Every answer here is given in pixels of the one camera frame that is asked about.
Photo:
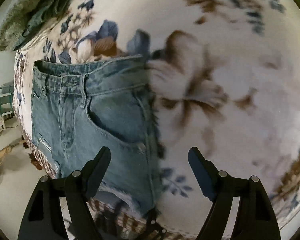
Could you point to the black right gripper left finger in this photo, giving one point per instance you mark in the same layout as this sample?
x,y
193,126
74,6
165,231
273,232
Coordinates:
x,y
43,217

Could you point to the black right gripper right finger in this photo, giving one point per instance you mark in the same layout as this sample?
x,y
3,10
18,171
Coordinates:
x,y
254,217

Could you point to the blue denim shorts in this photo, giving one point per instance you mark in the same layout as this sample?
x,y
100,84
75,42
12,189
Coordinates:
x,y
79,108

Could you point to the teal metal rack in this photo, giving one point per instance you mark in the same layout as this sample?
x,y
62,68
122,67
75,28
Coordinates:
x,y
6,99

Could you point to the floral bed blanket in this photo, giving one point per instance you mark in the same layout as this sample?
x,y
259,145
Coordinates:
x,y
225,78

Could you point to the folded olive fuzzy garment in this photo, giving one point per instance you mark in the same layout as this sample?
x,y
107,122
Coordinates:
x,y
14,22

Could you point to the folded dark teal garment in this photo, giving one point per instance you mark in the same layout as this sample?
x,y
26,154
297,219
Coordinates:
x,y
45,10

